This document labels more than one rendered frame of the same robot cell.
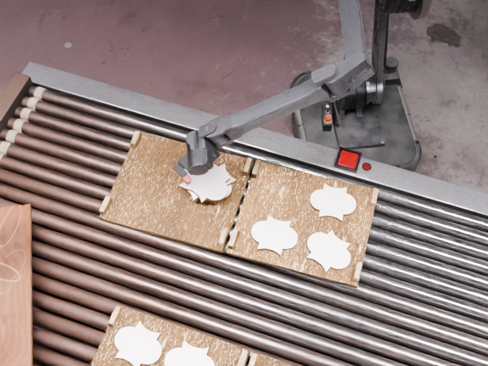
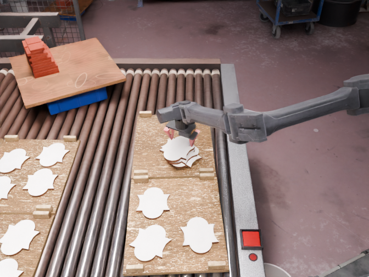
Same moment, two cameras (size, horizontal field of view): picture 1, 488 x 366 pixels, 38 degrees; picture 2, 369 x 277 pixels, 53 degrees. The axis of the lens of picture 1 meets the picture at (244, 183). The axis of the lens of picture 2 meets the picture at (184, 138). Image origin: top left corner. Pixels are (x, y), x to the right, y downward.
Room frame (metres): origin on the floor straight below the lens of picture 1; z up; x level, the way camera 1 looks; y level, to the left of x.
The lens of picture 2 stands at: (0.84, -0.99, 2.08)
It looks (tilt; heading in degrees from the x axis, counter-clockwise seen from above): 42 degrees down; 73
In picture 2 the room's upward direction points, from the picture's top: 1 degrees counter-clockwise
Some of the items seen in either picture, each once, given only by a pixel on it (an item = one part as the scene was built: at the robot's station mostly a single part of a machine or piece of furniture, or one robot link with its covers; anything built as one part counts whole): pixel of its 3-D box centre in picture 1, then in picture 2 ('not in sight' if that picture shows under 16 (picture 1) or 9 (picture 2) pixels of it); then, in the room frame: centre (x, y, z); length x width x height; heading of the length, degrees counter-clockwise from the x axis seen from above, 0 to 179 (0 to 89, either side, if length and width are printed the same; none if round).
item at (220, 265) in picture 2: (374, 197); (216, 265); (1.12, -0.42, 0.95); 0.06 x 0.02 x 0.03; 165
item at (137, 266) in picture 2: (357, 271); (134, 268); (0.86, -0.34, 0.95); 0.06 x 0.02 x 0.03; 165
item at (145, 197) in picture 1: (178, 189); (173, 143); (1.16, 0.21, 0.93); 0.41 x 0.35 x 0.02; 74
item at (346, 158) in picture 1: (348, 160); (251, 239); (1.28, -0.35, 0.92); 0.06 x 0.06 x 0.01; 71
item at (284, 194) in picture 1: (304, 221); (174, 221); (1.05, -0.19, 0.93); 0.41 x 0.35 x 0.02; 75
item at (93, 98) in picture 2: not in sight; (70, 84); (0.76, 0.78, 0.97); 0.31 x 0.31 x 0.10; 10
